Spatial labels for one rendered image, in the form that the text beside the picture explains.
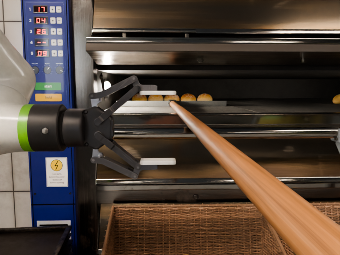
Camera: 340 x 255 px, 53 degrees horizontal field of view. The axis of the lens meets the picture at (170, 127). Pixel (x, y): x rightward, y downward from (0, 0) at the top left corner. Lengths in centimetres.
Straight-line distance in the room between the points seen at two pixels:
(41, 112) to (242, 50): 66
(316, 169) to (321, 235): 117
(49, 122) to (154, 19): 68
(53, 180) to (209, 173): 56
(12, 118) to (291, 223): 55
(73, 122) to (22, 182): 73
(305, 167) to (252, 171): 104
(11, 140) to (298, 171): 99
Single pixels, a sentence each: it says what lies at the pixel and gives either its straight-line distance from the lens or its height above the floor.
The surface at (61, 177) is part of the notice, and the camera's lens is 127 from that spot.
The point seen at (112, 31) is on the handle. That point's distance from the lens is 113.
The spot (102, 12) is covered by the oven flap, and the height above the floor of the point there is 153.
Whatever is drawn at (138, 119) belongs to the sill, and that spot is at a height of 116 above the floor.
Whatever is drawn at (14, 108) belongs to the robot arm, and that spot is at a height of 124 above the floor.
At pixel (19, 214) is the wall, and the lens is 139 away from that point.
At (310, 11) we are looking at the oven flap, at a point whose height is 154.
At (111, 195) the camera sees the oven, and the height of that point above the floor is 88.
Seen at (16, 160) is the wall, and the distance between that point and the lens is 134.
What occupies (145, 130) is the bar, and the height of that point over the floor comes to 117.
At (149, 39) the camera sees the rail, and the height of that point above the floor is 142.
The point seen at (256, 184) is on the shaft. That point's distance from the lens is 29.
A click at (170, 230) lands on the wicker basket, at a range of 127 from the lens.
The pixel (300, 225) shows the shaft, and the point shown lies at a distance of 22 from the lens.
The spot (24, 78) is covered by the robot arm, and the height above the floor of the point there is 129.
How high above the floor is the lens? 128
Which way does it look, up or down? 7 degrees down
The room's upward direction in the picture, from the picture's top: straight up
